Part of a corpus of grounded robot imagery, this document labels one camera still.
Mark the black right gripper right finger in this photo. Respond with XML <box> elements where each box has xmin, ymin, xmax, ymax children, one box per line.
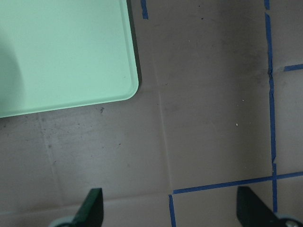
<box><xmin>236</xmin><ymin>186</ymin><xmax>303</xmax><ymax>227</ymax></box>

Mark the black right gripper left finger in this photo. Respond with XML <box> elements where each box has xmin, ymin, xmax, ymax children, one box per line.
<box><xmin>71</xmin><ymin>188</ymin><xmax>104</xmax><ymax>227</ymax></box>

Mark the light green tray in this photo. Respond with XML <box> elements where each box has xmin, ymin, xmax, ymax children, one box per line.
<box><xmin>0</xmin><ymin>0</ymin><xmax>139</xmax><ymax>117</ymax></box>

